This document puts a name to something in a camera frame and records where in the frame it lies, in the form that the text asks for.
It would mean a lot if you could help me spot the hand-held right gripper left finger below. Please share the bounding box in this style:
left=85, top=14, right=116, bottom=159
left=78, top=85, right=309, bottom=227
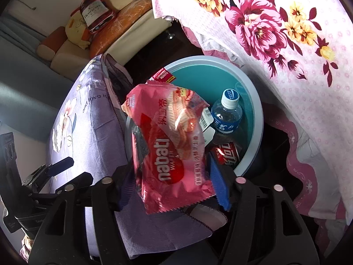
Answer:
left=28, top=166, right=138, bottom=265

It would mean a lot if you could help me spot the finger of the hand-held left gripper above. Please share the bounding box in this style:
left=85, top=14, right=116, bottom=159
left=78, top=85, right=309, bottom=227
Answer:
left=32, top=172, right=94, bottom=199
left=23, top=157, right=74, bottom=187

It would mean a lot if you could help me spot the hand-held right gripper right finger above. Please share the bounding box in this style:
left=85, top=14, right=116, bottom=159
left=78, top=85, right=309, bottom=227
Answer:
left=207, top=152, right=316, bottom=265

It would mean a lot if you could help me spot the red cola can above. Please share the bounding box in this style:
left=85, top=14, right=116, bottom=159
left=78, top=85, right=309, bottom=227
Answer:
left=211, top=141, right=243, bottom=169

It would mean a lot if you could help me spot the red wafer packet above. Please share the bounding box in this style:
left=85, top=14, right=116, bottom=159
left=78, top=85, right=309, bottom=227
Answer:
left=122, top=81, right=216, bottom=214

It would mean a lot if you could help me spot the clear water bottle blue label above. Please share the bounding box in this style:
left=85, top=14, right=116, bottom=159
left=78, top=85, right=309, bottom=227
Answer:
left=211, top=89, right=244, bottom=144

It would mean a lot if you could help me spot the teal plastic bin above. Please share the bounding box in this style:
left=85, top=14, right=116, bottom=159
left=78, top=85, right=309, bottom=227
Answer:
left=124, top=56, right=264, bottom=177

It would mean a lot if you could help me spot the purple floral cushion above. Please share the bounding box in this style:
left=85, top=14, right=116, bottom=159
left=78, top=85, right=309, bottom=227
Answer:
left=50, top=54, right=229, bottom=257

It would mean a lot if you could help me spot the grey blue sofa cover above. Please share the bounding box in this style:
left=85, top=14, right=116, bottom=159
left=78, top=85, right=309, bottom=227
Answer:
left=0, top=14, right=72, bottom=144

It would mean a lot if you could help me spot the white sofa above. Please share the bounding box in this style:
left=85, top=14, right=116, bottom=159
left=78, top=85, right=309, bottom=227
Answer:
left=0, top=0, right=171, bottom=89

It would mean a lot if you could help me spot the pink floral blanket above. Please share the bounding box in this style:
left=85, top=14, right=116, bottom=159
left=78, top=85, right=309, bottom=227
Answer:
left=151, top=0, right=353, bottom=257

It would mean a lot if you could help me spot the yellow plush pillow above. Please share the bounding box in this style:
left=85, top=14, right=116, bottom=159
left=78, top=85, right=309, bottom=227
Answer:
left=65, top=15, right=91, bottom=49

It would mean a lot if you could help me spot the orange leather cushion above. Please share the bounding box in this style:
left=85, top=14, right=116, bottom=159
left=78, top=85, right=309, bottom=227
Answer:
left=88, top=0, right=153, bottom=58

